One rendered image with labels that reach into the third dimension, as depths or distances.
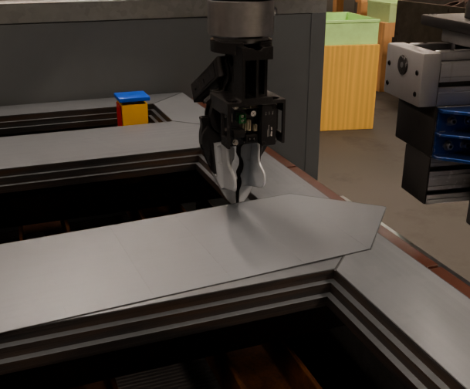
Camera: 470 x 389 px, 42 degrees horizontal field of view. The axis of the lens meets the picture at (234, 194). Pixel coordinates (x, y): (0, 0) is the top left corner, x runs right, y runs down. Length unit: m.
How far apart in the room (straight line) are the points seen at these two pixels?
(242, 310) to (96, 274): 0.15
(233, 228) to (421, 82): 0.49
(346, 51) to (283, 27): 2.69
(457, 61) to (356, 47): 3.14
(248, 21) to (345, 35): 3.55
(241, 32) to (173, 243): 0.24
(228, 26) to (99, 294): 0.31
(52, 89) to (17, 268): 0.80
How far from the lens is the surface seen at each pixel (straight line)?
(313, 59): 1.58
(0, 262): 0.69
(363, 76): 4.29
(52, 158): 1.00
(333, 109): 4.27
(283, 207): 0.78
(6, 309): 0.60
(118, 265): 0.65
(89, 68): 1.42
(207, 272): 0.62
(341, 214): 0.76
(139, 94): 1.23
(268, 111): 0.70
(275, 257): 0.65
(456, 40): 1.19
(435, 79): 1.09
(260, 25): 0.69
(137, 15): 1.42
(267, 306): 0.61
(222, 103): 0.69
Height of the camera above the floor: 1.15
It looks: 22 degrees down
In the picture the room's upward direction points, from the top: straight up
